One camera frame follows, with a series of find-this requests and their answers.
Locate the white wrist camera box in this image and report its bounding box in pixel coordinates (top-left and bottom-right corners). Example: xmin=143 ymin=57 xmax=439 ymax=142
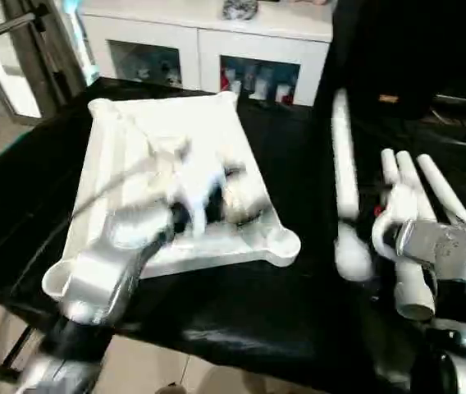
xmin=167 ymin=138 xmax=246 ymax=241
xmin=370 ymin=182 xmax=421 ymax=265

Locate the white plastic table top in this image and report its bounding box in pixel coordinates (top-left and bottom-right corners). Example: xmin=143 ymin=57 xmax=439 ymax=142
xmin=41 ymin=90 xmax=302 ymax=301

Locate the black metal table frame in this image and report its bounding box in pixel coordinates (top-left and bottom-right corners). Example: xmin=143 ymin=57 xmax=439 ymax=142
xmin=0 ymin=324 xmax=49 ymax=383

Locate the light blue plastic strip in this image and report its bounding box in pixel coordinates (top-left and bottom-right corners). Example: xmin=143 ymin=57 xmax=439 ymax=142
xmin=61 ymin=0 xmax=94 ymax=83

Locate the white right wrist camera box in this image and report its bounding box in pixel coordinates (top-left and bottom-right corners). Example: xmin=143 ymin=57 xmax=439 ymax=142
xmin=370 ymin=182 xmax=421 ymax=265

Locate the grey crumpled bundle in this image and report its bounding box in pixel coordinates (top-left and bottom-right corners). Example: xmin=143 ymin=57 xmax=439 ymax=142
xmin=222 ymin=0 xmax=258 ymax=21

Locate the white glass-door cabinet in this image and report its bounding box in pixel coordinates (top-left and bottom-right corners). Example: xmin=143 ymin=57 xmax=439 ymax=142
xmin=77 ymin=0 xmax=334 ymax=108

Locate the black work mat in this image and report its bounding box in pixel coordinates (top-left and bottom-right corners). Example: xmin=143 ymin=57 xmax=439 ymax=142
xmin=0 ymin=78 xmax=466 ymax=394

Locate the white plastic table leg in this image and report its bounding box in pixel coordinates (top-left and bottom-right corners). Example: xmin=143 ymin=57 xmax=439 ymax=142
xmin=397 ymin=151 xmax=439 ymax=222
xmin=331 ymin=89 xmax=375 ymax=282
xmin=380 ymin=149 xmax=439 ymax=323
xmin=417 ymin=153 xmax=466 ymax=232

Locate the grey metal rack frame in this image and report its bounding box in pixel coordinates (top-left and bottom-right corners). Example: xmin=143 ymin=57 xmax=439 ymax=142
xmin=0 ymin=0 xmax=86 ymax=124

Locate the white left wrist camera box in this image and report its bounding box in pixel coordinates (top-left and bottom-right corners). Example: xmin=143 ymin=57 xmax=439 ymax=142
xmin=167 ymin=138 xmax=246 ymax=241

